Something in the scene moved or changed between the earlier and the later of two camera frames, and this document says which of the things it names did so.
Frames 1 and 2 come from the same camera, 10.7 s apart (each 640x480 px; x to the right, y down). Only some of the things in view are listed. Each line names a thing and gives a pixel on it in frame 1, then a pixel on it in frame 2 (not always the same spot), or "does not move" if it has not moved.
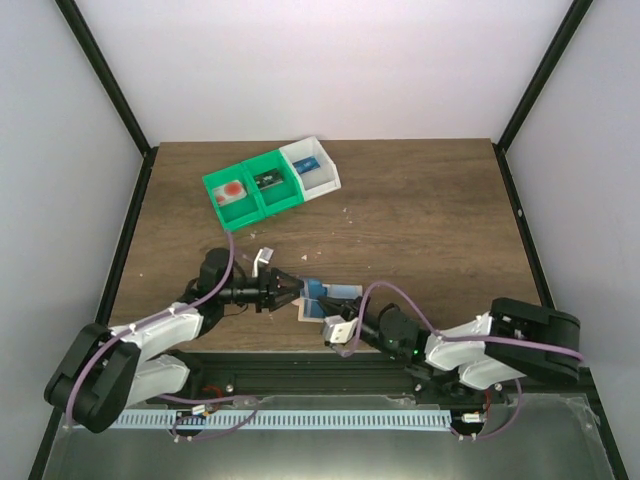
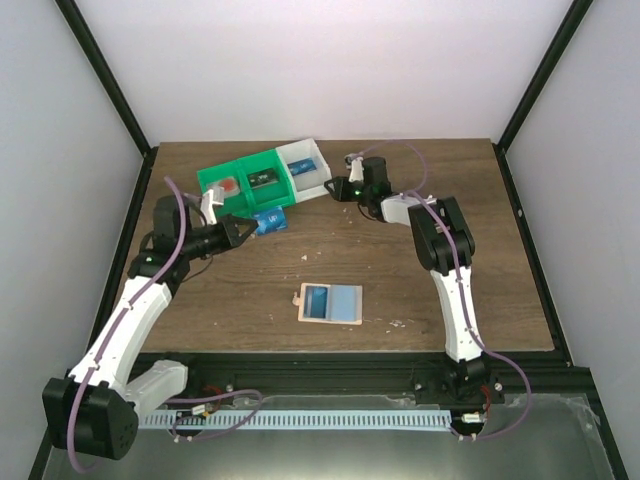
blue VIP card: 316,289 to 271,221
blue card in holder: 313,309 does not move
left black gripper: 269,290 to 226,231
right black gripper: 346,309 to 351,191
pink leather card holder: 311,309 does not move
